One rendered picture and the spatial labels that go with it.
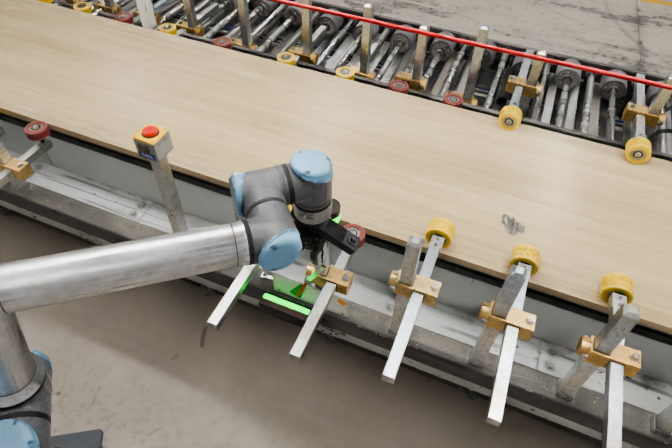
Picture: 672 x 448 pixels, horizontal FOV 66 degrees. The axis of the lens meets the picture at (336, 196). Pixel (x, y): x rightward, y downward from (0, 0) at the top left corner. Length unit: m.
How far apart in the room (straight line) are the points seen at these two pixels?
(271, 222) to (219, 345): 1.49
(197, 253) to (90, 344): 1.67
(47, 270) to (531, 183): 1.46
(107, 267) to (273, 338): 1.52
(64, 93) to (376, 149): 1.26
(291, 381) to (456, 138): 1.22
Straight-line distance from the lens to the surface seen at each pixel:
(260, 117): 2.01
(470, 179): 1.82
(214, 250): 0.97
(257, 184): 1.07
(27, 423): 1.54
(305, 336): 1.44
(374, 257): 1.73
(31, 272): 1.00
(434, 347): 1.63
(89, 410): 2.46
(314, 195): 1.11
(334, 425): 2.25
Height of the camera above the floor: 2.13
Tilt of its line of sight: 47 degrees down
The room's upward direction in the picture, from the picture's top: 2 degrees clockwise
